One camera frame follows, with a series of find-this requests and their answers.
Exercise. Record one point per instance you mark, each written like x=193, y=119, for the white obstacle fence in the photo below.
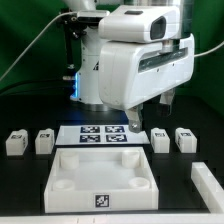
x=208, y=187

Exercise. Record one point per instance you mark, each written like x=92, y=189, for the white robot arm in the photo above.
x=87, y=78

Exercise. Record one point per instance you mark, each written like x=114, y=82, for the grey mounted camera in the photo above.
x=92, y=16

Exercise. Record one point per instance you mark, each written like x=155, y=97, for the white square tabletop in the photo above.
x=100, y=179

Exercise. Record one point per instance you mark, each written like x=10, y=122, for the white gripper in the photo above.
x=130, y=74

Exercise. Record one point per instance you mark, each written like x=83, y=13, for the black camera stand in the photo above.
x=72, y=31

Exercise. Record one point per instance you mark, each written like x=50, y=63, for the white tag sheet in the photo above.
x=99, y=134

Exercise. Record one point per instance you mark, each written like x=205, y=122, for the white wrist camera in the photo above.
x=141, y=24

